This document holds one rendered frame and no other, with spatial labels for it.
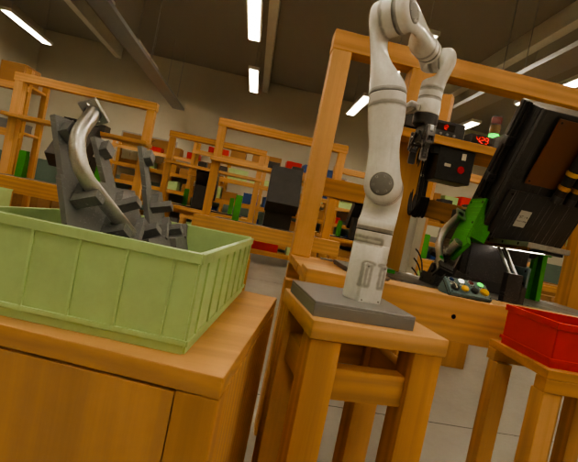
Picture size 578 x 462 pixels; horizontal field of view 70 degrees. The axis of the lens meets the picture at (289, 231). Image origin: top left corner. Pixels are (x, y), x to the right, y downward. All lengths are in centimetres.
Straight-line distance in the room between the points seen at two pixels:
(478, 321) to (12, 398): 129
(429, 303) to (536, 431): 44
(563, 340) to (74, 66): 1261
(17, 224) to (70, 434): 35
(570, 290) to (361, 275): 162
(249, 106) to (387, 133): 1093
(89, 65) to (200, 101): 303
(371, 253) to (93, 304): 61
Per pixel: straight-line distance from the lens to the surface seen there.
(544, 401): 131
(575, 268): 248
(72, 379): 76
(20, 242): 81
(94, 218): 94
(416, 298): 142
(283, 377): 116
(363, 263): 100
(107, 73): 1270
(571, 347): 133
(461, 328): 151
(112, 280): 74
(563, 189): 177
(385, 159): 101
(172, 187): 1107
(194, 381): 68
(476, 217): 174
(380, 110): 104
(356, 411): 126
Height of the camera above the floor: 105
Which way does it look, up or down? 2 degrees down
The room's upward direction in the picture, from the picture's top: 12 degrees clockwise
